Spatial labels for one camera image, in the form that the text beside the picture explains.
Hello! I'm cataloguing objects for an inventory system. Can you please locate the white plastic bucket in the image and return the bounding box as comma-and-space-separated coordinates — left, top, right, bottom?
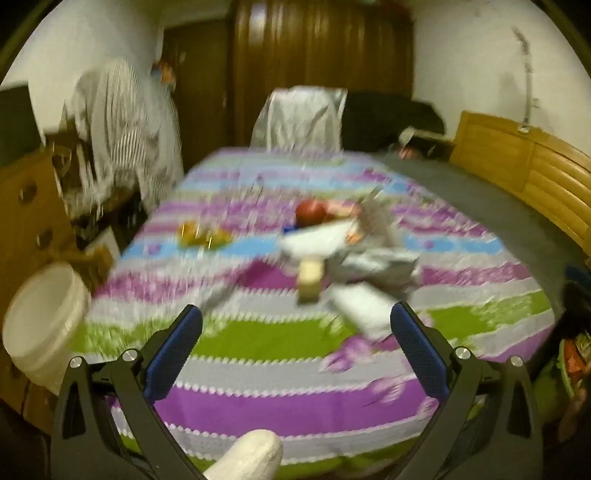
2, 261, 93, 395

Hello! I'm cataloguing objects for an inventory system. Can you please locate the dark cloth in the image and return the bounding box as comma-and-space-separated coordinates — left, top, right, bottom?
342, 92, 446, 153

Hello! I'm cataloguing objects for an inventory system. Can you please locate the striped purple green blanket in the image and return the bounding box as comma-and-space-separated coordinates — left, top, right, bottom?
69, 147, 555, 478

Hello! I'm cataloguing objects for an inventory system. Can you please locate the yellow plastic wrapper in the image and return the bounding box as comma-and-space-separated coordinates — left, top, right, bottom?
179, 220, 232, 250

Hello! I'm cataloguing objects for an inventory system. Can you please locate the wooden chest of drawers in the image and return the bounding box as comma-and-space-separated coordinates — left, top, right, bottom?
0, 148, 77, 425

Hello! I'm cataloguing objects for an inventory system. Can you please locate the grey white striped cloth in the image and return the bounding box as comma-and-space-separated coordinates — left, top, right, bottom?
62, 60, 185, 213

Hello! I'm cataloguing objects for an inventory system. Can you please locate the red apple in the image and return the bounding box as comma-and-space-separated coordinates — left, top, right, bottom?
295, 199, 328, 228

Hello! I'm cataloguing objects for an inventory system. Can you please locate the orange hanging bag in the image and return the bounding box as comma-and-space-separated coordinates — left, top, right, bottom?
152, 60, 178, 86

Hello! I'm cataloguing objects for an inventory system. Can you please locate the tan cardboard box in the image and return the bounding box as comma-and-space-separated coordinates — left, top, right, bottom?
298, 258, 324, 303

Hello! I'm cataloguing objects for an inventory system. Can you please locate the grey sock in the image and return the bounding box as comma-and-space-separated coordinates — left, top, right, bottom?
325, 247, 423, 296

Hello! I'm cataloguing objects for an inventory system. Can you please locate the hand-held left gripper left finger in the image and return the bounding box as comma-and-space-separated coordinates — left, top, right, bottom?
51, 305, 206, 480

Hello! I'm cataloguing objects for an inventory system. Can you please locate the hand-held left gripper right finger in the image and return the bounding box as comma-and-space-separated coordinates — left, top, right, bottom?
383, 302, 543, 480

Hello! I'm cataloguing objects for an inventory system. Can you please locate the white wall cable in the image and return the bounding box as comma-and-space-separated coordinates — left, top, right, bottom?
512, 27, 542, 132

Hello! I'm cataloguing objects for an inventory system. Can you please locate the green orange printed cloth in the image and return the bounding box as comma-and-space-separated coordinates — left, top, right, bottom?
536, 332, 591, 439

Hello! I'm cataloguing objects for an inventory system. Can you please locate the white paper piece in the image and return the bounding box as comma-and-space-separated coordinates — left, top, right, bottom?
332, 284, 398, 335

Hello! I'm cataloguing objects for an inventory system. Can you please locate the white foam sheet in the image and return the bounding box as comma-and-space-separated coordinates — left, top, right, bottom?
279, 222, 356, 264

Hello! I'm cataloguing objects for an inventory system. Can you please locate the brown wooden door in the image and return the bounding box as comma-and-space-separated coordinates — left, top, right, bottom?
161, 21, 234, 162

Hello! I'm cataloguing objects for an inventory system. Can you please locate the person's left hand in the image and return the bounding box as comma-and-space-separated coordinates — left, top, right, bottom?
203, 431, 283, 480

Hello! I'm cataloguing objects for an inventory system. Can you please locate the brown wooden wardrobe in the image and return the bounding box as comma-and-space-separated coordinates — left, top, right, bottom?
231, 0, 414, 151

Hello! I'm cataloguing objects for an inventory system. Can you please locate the black television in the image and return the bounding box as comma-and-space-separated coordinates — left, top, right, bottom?
0, 84, 44, 167

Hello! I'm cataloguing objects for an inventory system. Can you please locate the wooden headboard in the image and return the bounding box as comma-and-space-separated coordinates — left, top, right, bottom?
450, 111, 591, 257

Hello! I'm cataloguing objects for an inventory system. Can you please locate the silver crinkled cloth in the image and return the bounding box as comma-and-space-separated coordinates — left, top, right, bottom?
249, 87, 348, 151

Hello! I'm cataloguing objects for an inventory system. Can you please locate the orange white wrapper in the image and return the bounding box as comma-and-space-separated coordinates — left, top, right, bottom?
323, 187, 402, 247

